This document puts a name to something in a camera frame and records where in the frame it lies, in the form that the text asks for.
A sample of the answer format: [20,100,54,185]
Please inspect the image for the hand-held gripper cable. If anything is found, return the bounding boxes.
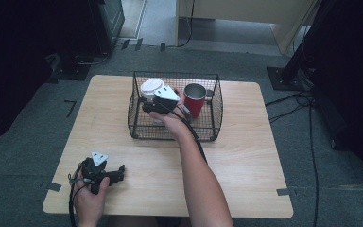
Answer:
[168,109,209,166]
[67,160,90,227]

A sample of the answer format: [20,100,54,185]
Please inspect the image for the beige cabinet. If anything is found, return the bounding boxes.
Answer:
[175,0,317,55]

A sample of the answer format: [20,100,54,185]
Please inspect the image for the black stand base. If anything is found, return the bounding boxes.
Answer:
[266,65,315,93]
[47,52,92,81]

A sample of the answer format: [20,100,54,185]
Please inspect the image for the red metal cup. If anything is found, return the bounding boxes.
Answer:
[182,82,208,120]

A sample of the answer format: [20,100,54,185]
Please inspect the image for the dark cabinet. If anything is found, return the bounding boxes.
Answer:
[88,0,126,55]

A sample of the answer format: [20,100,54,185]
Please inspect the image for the black hanging cable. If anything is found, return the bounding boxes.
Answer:
[165,0,197,49]

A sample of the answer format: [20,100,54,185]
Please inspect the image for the white lidded cup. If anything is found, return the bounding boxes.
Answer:
[139,78,166,102]

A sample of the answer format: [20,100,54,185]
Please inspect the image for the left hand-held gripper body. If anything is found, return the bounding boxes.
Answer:
[80,150,118,195]

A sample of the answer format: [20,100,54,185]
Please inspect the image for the person's left hand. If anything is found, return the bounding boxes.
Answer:
[73,176,111,224]

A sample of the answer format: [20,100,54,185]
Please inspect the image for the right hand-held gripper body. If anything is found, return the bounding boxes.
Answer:
[141,84,182,115]

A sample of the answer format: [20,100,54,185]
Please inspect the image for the long black floor cable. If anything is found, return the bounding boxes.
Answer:
[307,100,320,227]

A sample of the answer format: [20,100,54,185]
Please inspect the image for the black wire basket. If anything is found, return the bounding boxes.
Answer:
[127,70,224,142]

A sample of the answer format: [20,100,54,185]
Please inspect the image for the left hand-held gripper cable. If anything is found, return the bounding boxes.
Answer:
[67,160,90,227]

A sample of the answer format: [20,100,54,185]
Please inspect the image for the right hand-held gripper cable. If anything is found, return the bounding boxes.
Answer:
[168,109,209,166]

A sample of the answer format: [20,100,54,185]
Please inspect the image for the person's right hand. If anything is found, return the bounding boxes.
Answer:
[148,88,194,142]

